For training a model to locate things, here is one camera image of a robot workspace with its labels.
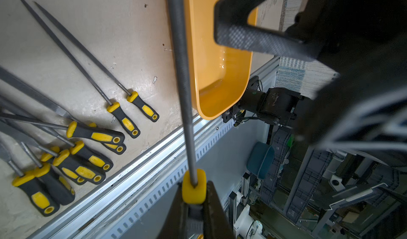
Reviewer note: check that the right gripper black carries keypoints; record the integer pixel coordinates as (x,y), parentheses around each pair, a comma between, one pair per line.
(365,42)

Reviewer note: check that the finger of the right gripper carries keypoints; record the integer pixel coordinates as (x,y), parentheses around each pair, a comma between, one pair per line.
(231,29)

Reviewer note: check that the yellow plastic storage tray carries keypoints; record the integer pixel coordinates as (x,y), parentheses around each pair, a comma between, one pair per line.
(219,75)

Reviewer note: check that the file tool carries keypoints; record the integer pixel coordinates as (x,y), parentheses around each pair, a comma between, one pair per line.
(56,184)
(78,148)
(108,145)
(76,170)
(28,90)
(113,107)
(132,97)
(194,184)

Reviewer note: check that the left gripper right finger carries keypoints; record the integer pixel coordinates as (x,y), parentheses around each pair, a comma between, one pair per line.
(215,222)

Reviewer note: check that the aluminium front rail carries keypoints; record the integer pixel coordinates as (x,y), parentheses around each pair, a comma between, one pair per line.
(110,210)

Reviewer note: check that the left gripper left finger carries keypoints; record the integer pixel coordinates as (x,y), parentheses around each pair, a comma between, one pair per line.
(175,225)

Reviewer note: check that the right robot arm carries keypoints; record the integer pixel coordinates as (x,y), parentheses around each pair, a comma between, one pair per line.
(279,105)

